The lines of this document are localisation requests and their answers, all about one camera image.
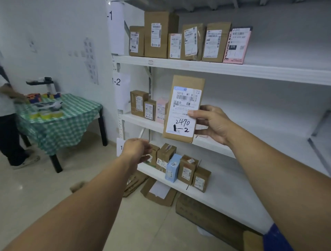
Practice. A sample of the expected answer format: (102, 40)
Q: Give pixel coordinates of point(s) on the brown box labelled 2490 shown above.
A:
(181, 82)

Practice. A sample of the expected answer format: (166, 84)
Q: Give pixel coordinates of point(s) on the another person's forearm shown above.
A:
(7, 91)

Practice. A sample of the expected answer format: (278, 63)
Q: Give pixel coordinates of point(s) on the person's right hand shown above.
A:
(219, 124)

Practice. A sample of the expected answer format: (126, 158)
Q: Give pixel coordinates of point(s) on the small parcel yellow tape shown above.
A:
(175, 46)

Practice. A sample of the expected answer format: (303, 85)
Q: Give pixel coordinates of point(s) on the black side stand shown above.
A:
(38, 82)

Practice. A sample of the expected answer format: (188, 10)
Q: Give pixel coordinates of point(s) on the square floor drain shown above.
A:
(78, 186)

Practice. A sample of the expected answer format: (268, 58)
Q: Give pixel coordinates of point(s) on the white grey small object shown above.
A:
(49, 106)

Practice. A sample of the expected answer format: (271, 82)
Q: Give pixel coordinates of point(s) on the brown parcel marked 1-3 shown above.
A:
(205, 175)

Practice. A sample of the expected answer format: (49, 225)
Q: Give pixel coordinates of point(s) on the person's left hand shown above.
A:
(135, 151)

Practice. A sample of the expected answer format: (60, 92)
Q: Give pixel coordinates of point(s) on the white metal shelf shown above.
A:
(258, 72)

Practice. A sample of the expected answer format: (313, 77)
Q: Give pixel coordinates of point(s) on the person's left forearm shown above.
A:
(69, 207)

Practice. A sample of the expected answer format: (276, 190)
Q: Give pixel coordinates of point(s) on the torn brown cardboard sheet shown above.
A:
(144, 192)

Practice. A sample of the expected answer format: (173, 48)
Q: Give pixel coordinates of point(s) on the blue plastic crate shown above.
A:
(276, 239)

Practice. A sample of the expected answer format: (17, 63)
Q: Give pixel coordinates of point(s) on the brown parcel marked 7936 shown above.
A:
(141, 38)

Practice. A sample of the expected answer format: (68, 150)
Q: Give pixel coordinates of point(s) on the white paper shelf label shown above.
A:
(115, 31)
(119, 148)
(122, 95)

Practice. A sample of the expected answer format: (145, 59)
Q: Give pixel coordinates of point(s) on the pink black lettered box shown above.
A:
(236, 54)

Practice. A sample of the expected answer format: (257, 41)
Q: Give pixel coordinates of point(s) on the folded cardboard pad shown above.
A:
(135, 182)

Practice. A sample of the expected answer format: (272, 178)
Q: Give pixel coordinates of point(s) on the row of blue orange blocks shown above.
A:
(35, 97)

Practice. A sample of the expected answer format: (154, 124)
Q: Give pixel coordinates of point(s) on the person's right forearm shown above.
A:
(289, 186)

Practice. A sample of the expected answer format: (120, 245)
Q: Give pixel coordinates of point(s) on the bottom-shelf brown parcels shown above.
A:
(194, 165)

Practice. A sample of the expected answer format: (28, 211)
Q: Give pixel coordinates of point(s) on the small white paper scrap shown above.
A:
(204, 230)

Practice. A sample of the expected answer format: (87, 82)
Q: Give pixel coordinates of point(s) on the light blue box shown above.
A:
(177, 165)

